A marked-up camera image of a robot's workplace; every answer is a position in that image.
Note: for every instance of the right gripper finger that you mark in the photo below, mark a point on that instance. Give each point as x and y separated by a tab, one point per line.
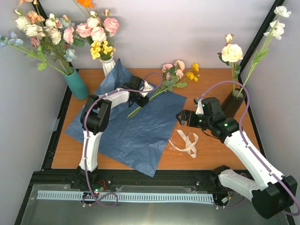
183	113
181	119

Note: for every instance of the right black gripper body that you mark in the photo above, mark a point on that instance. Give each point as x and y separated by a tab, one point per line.
203	124

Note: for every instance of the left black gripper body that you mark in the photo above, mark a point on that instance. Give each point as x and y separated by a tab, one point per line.
139	102

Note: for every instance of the cream printed ribbon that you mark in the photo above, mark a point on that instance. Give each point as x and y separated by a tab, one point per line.
190	147

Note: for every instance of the black cylinder table edge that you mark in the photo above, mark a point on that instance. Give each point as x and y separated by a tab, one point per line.
232	102

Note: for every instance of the pink yellow flower bouquet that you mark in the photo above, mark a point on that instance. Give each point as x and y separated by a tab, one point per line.
175	76

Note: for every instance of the blue paper bouquet wrapper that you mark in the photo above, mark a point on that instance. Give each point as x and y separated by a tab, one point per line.
139	142

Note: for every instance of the white flower stem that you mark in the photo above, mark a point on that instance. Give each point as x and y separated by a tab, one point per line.
276	30

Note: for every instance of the peach rose stem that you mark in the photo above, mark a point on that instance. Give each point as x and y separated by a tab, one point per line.
231	54

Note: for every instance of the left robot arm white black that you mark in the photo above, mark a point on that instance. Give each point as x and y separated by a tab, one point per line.
95	119

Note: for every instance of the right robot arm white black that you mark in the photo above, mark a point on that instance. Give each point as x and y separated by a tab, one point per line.
270	192

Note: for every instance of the white ribbed vase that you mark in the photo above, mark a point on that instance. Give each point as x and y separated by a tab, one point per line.
108	65

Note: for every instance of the teal cylindrical vase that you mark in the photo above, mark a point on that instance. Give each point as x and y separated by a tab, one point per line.
76	84

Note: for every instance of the pink yellow flowers white vase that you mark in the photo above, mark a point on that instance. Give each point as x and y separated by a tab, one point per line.
97	32

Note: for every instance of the mixed flowers in teal vase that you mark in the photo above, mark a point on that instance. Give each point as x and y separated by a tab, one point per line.
51	45

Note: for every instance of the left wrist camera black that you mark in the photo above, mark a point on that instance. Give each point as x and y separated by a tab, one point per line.
134	82

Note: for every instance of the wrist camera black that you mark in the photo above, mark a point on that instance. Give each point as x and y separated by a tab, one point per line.
134	82
211	106

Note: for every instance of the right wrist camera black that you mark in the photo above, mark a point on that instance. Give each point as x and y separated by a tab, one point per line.
211	106

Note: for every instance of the black frame post right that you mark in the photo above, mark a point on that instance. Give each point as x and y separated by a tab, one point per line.
259	35

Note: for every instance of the black frame post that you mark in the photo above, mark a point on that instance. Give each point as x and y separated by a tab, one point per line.
39	9
259	35

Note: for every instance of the black frame post left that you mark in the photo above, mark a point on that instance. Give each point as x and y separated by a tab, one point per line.
39	9

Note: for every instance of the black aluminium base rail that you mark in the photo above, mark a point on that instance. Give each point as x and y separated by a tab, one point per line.
111	179

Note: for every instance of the light blue slotted cable duct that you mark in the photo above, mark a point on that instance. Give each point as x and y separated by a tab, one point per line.
129	197

